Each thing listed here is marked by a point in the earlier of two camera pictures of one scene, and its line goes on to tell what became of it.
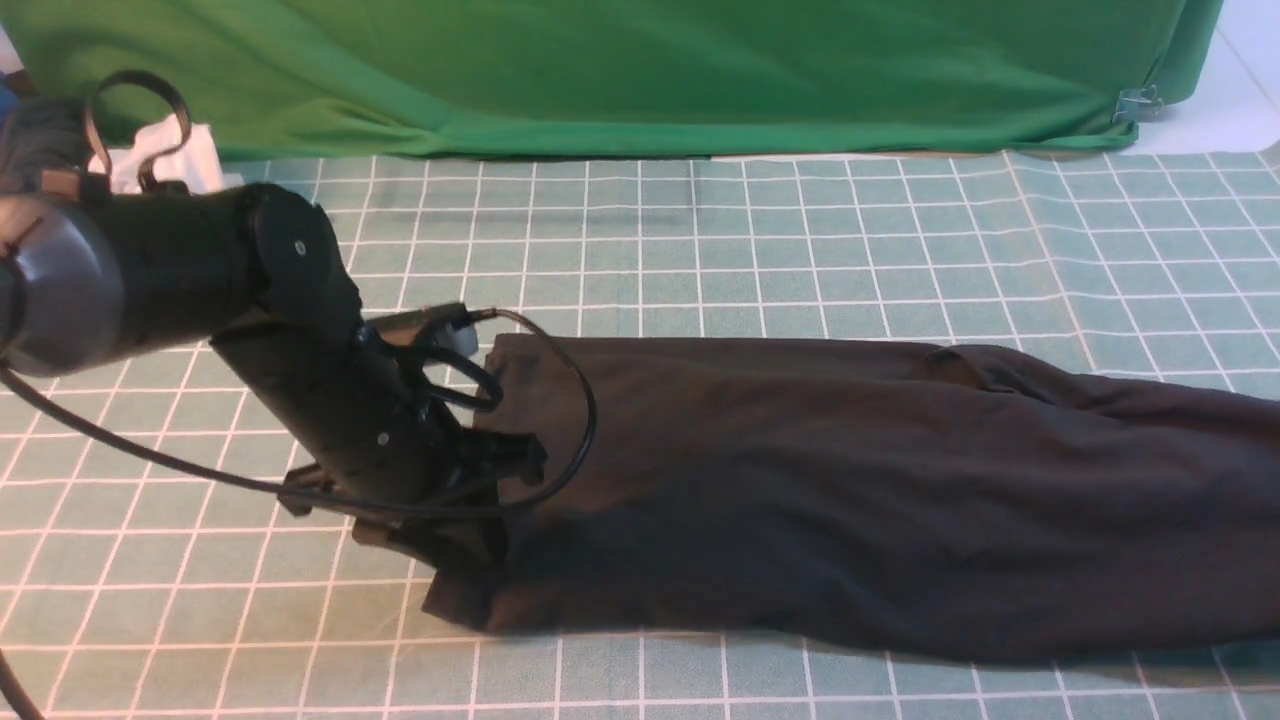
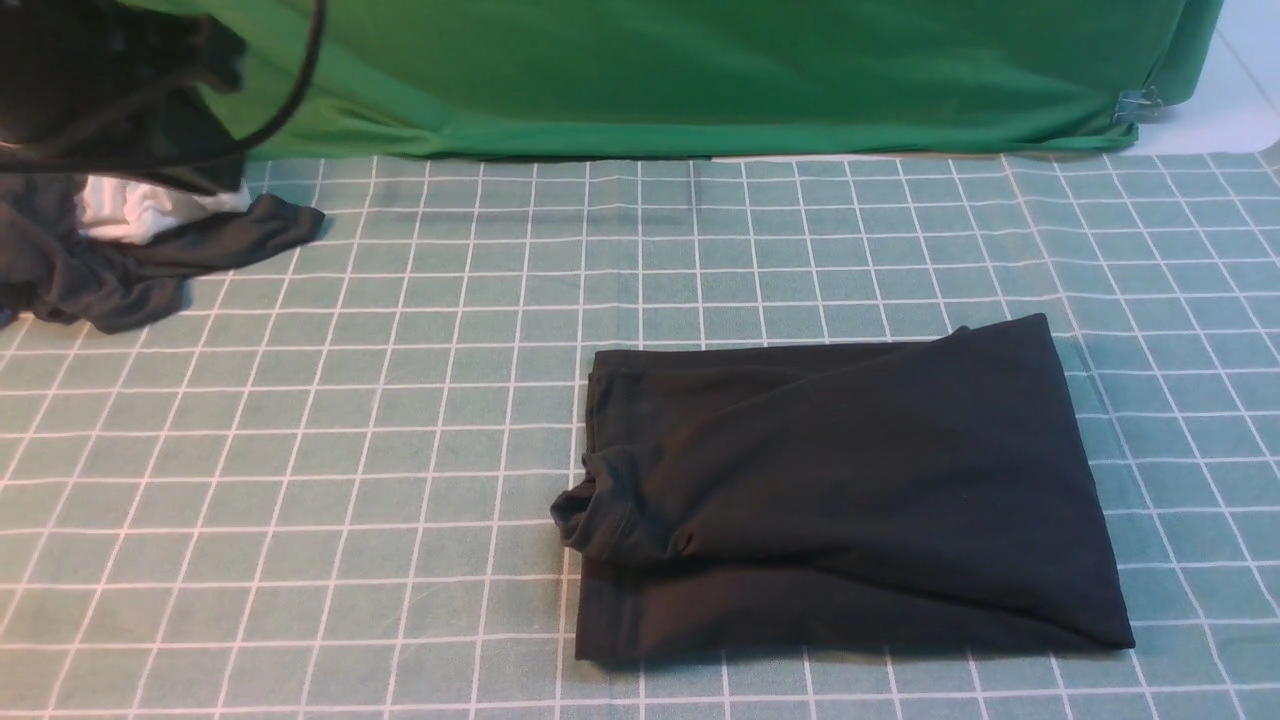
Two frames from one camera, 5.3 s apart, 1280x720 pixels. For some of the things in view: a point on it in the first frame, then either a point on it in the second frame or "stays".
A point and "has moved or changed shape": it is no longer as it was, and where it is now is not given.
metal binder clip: [1136, 105] stays
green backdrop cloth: [295, 80] stays
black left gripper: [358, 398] to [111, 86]
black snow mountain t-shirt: [967, 502] has moved or changed shape
